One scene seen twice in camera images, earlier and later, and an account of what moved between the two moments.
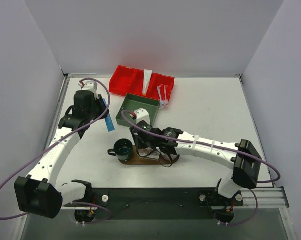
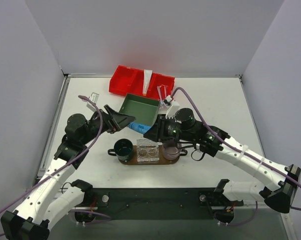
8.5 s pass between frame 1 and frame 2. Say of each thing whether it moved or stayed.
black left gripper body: moved
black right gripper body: moved
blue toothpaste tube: moved
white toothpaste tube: stayed
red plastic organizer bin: stayed
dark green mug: stayed
